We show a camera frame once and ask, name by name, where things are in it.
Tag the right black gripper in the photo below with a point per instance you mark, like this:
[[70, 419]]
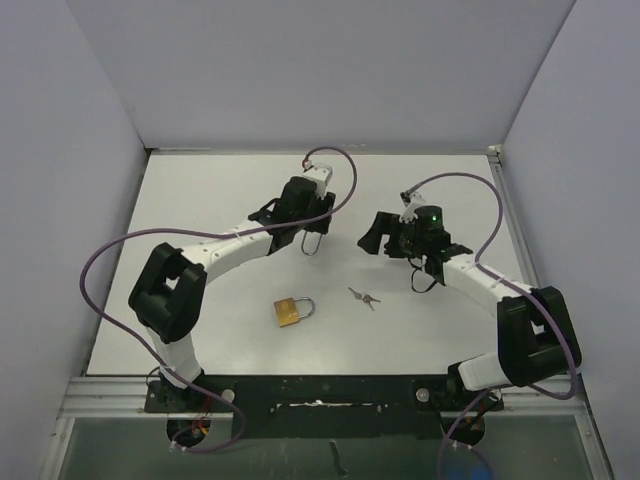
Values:
[[386, 223]]

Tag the brass padlock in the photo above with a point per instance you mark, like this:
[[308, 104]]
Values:
[[310, 243], [290, 311]]

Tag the aluminium frame rail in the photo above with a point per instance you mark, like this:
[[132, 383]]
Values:
[[590, 441]]

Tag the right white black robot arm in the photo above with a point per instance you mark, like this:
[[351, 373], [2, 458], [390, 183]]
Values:
[[535, 335]]

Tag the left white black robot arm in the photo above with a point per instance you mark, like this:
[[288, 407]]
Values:
[[168, 295]]

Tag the silver key bunch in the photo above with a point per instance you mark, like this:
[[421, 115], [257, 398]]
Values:
[[365, 298]]

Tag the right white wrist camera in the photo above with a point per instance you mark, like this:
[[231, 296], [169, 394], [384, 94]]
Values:
[[412, 201]]

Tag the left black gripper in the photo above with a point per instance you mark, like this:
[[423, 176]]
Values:
[[322, 205]]

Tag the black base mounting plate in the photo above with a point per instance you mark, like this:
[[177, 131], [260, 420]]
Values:
[[328, 407]]

